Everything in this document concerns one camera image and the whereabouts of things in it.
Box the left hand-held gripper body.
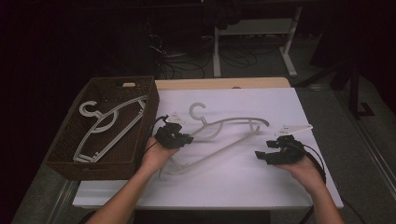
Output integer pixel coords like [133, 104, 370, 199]
[154, 111, 187, 149]

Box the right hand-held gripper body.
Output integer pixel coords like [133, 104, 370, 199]
[265, 124, 313, 166]

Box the grey plastic clothes hanger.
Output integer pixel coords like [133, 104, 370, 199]
[73, 94, 149, 163]
[158, 102, 271, 181]

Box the brown woven basket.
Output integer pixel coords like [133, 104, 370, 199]
[44, 76, 161, 181]

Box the person's left hand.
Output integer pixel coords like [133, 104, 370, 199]
[140, 138, 180, 175]

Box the person's right hand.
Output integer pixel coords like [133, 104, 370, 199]
[275, 155, 326, 194]

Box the white table mat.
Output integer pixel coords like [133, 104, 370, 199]
[72, 87, 345, 209]

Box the black floor stand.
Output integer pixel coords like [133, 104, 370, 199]
[293, 59, 375, 119]

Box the dark hanging cloth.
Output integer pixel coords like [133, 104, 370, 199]
[202, 0, 245, 31]

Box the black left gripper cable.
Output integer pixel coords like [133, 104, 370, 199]
[143, 115, 169, 155]

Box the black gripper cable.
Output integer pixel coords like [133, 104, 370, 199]
[298, 143, 327, 224]
[143, 115, 169, 155]

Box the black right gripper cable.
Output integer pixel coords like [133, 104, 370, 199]
[298, 143, 327, 224]

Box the tangle of black floor cables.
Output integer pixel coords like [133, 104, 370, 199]
[148, 32, 260, 79]

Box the white metal desk frame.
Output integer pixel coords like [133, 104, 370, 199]
[212, 5, 304, 78]

